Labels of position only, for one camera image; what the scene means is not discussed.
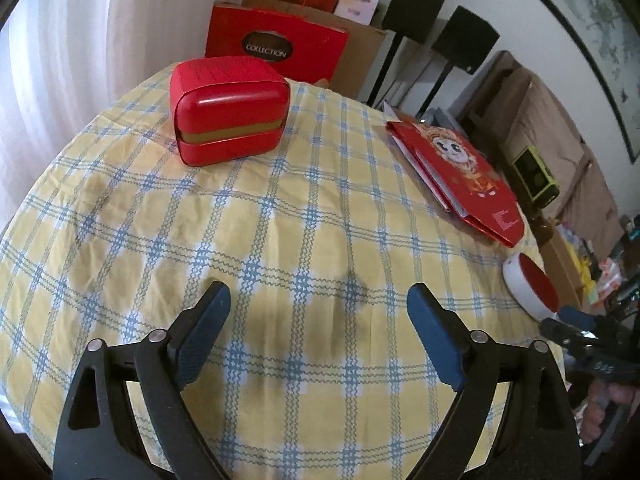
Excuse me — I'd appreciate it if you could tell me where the red cartoon envelope pack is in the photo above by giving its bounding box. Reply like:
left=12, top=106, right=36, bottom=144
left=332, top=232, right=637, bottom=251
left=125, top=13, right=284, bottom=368
left=385, top=119, right=526, bottom=248

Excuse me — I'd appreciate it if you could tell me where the pile of colourful packets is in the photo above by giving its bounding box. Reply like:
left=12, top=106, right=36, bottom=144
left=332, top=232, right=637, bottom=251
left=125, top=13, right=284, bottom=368
left=595, top=255, right=631, bottom=306

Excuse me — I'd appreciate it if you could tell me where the shallow cardboard box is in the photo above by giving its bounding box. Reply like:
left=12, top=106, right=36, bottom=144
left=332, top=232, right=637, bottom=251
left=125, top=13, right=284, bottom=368
left=540, top=230, right=586, bottom=311

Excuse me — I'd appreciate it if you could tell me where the large brown cardboard carton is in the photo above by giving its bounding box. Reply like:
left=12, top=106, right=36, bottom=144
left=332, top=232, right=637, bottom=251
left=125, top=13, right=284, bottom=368
left=320, top=15, right=396, bottom=106

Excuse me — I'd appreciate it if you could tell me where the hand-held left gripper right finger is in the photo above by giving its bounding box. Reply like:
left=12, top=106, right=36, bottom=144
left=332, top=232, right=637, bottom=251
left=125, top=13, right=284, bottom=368
left=407, top=283, right=586, bottom=480

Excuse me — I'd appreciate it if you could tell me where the red Collection gift box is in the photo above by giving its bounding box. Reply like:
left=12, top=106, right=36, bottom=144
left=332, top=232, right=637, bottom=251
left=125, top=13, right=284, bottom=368
left=205, top=2, right=351, bottom=83

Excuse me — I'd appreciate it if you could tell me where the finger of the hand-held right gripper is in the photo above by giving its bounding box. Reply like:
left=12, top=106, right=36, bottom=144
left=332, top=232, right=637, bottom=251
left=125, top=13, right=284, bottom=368
left=540, top=319, right=596, bottom=356
left=557, top=306, right=601, bottom=331

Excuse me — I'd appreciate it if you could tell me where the person's right hand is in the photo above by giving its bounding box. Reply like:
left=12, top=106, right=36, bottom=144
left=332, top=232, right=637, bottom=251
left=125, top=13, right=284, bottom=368
left=580, top=385, right=640, bottom=446

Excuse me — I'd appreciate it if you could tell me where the white sheer curtain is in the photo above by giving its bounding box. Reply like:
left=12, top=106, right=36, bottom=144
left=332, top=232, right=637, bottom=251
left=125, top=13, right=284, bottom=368
left=0, top=0, right=226, bottom=241

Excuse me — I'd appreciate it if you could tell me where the yellow checked tablecloth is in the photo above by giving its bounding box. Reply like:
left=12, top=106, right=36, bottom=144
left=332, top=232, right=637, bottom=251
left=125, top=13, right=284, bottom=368
left=0, top=62, right=568, bottom=480

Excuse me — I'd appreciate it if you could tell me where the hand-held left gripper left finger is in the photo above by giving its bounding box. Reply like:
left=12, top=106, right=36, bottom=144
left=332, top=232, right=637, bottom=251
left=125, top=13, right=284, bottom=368
left=52, top=280, right=232, bottom=480

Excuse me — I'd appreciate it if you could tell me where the framed ink painting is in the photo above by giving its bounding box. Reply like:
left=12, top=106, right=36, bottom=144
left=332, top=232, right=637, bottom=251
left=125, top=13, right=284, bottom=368
left=527, top=0, right=640, bottom=163

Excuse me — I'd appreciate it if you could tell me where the green and black radio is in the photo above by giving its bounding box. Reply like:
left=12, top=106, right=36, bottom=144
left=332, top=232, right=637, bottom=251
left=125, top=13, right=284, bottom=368
left=512, top=146, right=560, bottom=206

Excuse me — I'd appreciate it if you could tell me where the yellow cloth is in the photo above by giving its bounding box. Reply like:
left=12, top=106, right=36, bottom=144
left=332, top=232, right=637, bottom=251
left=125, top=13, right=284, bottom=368
left=575, top=255, right=601, bottom=306

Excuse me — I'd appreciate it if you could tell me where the red tin box gold band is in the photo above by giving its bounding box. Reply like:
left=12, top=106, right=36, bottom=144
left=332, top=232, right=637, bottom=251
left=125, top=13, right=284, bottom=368
left=169, top=57, right=291, bottom=167

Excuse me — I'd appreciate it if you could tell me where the brown fabric sofa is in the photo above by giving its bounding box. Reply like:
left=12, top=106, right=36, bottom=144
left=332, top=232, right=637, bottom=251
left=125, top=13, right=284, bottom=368
left=450, top=50, right=626, bottom=261

